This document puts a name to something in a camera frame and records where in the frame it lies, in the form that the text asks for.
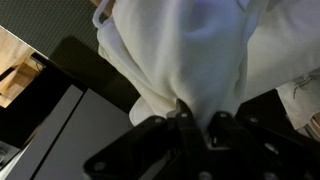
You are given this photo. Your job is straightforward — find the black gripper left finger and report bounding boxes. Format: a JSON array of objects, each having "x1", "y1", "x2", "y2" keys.
[{"x1": 83, "y1": 98, "x2": 208, "y2": 180}]

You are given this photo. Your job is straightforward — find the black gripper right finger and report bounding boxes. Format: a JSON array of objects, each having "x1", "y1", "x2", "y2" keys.
[{"x1": 208, "y1": 111, "x2": 320, "y2": 180}]

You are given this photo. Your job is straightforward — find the white cloth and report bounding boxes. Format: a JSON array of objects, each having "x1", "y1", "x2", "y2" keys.
[{"x1": 92, "y1": 0, "x2": 320, "y2": 132}]

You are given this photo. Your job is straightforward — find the beige tote bag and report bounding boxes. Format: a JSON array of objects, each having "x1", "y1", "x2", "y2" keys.
[{"x1": 276, "y1": 68, "x2": 320, "y2": 139}]

